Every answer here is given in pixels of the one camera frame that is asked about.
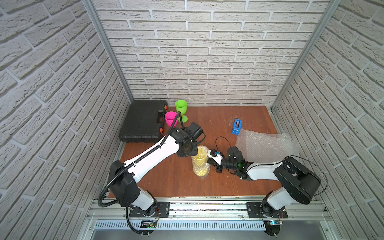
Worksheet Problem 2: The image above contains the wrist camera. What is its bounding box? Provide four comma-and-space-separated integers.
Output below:
187, 122, 206, 144
207, 150, 224, 166

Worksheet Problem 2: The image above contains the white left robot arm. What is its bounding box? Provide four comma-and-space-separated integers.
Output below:
98, 123, 205, 217

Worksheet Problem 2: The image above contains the black plastic tool case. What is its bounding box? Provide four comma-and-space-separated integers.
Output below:
119, 100, 168, 143

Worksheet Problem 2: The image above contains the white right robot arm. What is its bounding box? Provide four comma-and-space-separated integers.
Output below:
208, 147, 322, 218

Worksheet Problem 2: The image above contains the green plastic wine glass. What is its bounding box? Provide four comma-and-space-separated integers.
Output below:
175, 100, 188, 123

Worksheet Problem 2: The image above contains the pink plastic wine glass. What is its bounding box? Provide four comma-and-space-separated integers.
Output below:
165, 112, 179, 128

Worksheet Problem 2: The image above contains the aluminium corner post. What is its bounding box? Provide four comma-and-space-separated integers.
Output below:
83, 0, 135, 103
270, 0, 341, 112

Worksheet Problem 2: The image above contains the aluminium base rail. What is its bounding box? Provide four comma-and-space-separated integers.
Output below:
78, 196, 341, 240

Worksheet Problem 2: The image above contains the left aluminium corner post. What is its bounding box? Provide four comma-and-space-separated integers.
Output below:
83, 0, 135, 103

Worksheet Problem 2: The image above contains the right aluminium corner post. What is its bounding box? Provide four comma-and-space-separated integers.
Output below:
270, 0, 341, 112

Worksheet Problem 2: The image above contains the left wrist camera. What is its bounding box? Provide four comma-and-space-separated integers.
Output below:
187, 122, 206, 144

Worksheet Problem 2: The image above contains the blue tape dispenser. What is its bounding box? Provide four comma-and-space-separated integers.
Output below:
232, 119, 243, 136

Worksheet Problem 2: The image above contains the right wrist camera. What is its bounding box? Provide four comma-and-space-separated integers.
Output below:
207, 150, 224, 166

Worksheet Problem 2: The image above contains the bubble wrap sheet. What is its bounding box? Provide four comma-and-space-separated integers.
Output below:
236, 130, 299, 164
191, 145, 211, 180

